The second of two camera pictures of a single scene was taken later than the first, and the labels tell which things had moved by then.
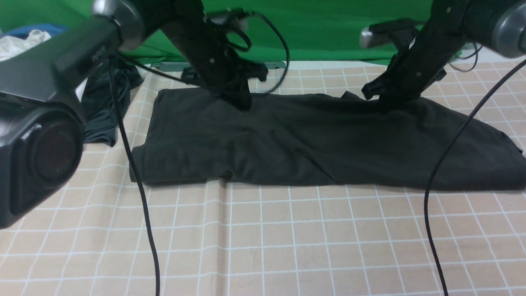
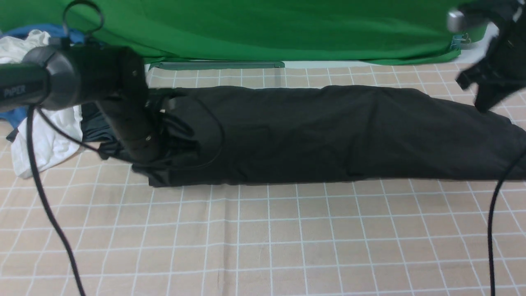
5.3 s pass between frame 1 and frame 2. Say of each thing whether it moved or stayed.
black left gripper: moved
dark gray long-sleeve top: stayed
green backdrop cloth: stayed
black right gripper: moved
